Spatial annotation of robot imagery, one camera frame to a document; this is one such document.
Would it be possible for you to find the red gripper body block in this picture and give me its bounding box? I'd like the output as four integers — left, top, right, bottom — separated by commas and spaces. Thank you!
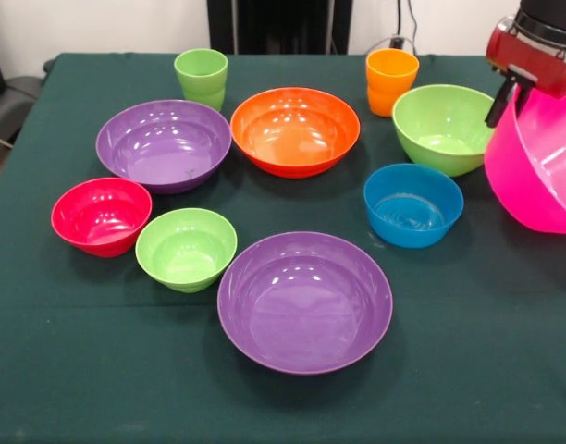
485, 16, 566, 99

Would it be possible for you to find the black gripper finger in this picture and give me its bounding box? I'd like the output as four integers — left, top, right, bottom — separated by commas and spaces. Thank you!
516, 84, 534, 117
484, 76, 518, 129

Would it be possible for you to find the large green plastic bowl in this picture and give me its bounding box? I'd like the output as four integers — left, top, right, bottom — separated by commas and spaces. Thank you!
392, 84, 497, 178

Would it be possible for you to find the pink plastic bowl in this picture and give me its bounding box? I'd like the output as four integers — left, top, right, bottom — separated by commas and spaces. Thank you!
484, 85, 566, 236

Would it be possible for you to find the blue plastic bowl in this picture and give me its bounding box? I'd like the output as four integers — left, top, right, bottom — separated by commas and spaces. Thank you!
363, 163, 465, 250

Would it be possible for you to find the orange plastic cup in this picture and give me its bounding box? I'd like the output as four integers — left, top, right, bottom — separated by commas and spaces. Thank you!
364, 48, 421, 117

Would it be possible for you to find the orange plastic bowl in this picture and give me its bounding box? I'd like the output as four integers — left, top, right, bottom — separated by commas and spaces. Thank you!
229, 86, 362, 179

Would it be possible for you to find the black cabinet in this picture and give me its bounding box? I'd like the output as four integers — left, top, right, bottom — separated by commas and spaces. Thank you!
206, 0, 353, 56

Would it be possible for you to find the purple plastic bowl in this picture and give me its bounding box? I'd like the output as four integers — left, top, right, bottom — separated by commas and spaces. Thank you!
216, 231, 394, 376
95, 99, 233, 195

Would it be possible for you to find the green plastic cup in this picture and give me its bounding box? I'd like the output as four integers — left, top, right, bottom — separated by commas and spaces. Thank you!
173, 48, 229, 113

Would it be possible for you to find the small green plastic bowl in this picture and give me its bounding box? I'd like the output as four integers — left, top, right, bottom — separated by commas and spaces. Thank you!
134, 207, 239, 294

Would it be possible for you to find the red plastic bowl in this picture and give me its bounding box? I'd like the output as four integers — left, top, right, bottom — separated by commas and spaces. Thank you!
50, 177, 154, 258

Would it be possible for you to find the dark green tablecloth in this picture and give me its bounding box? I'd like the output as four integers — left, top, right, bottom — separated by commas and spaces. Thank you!
0, 52, 566, 444

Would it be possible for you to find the black chair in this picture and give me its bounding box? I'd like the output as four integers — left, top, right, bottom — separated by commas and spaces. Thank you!
0, 31, 56, 149

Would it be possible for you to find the black wall plug cable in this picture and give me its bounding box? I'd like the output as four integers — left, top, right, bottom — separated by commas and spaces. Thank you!
389, 0, 419, 55

